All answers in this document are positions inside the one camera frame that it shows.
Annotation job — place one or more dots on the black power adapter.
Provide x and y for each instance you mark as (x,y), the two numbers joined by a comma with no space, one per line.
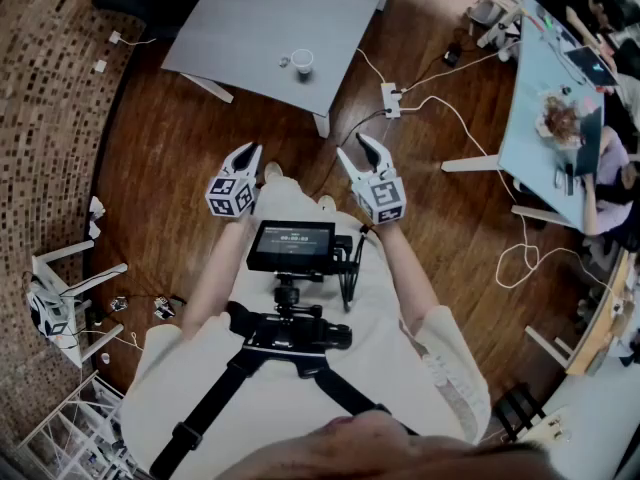
(451,57)

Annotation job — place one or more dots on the grey table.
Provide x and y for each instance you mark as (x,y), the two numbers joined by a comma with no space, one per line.
(280,18)

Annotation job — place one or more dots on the beige trousers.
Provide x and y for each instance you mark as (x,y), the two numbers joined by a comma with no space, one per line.
(285,198)

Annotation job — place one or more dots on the white power strip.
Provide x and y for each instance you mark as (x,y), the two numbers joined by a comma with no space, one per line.
(391,100)

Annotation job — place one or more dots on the person's white shoe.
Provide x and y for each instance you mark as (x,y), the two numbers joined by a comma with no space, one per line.
(273,170)
(327,203)

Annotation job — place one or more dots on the light blue table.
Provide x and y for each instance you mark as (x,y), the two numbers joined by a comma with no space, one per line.
(545,133)

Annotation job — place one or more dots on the person's right forearm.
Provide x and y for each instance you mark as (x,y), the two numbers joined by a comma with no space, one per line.
(405,273)

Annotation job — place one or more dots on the black chest monitor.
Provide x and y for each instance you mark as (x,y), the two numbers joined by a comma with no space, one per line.
(290,245)

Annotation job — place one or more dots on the black stool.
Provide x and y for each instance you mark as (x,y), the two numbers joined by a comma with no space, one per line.
(520,410)

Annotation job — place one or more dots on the person's own face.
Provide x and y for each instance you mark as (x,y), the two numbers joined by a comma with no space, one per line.
(360,448)

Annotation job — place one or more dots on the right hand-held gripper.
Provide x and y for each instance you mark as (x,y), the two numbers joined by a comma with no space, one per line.
(384,195)

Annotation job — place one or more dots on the white plug adapter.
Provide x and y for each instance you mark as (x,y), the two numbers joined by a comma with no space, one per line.
(99,66)
(115,37)

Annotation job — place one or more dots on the white stool frame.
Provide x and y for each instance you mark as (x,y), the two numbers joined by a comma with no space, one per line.
(75,288)

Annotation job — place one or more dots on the spare white gripper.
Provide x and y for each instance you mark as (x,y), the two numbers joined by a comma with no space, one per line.
(47,315)

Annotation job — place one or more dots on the crumpled white paper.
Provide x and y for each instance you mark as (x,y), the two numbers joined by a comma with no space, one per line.
(96,215)

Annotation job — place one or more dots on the person's right white shoe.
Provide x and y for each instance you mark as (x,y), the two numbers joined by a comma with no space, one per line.
(327,203)

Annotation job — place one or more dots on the open laptop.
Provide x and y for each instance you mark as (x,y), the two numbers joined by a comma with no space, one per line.
(592,65)

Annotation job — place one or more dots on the round white table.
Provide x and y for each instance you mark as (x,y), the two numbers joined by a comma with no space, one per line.
(550,430)

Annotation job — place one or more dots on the wooden desk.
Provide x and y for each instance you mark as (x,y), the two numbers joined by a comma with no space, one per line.
(597,328)

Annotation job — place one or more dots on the black chest camera rig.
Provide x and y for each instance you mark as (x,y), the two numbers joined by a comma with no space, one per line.
(295,328)

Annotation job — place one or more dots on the person's left white shoe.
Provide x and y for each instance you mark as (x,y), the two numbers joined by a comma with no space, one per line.
(273,170)

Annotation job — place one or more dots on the beige shirt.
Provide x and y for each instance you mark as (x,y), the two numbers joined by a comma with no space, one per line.
(270,408)

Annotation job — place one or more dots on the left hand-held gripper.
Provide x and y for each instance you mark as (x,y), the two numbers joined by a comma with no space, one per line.
(232,195)

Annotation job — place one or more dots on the person's left forearm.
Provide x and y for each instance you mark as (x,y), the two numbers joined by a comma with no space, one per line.
(215,273)

